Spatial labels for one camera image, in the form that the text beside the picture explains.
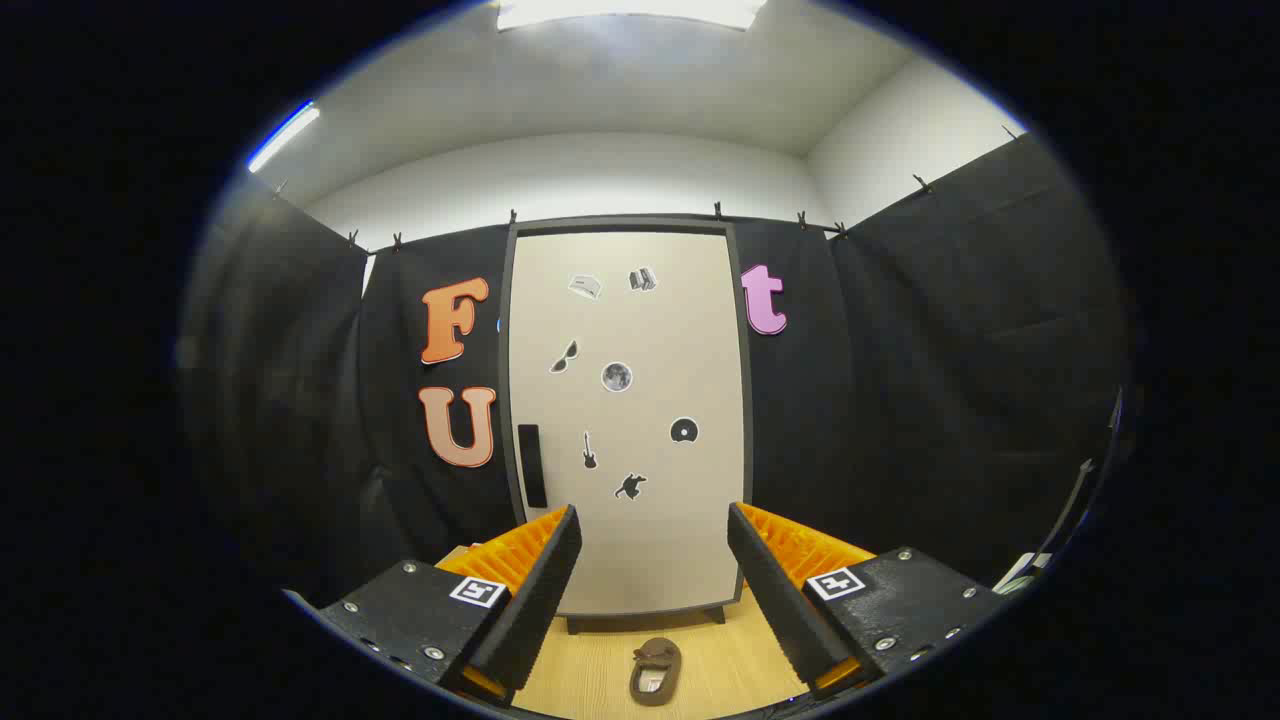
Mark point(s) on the beige shoe cabinet door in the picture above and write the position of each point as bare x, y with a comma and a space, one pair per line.
650, 540

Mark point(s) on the ceiling light panel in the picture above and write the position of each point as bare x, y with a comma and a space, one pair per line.
630, 10

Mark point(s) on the ceiling light strip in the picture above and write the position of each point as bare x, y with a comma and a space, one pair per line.
285, 135

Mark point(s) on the row of black cloth clips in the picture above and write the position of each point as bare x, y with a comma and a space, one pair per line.
513, 216

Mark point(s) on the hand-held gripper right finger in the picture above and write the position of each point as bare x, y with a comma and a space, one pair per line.
775, 600

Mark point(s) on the dark grey shoe cabinet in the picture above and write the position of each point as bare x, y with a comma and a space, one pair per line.
620, 224

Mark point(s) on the black backdrop cloth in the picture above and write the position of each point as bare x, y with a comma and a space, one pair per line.
900, 400

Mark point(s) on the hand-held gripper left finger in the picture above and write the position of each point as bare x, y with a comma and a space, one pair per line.
540, 590

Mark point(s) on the brown fuzzy slipper shoe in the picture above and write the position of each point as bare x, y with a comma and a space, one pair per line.
655, 660

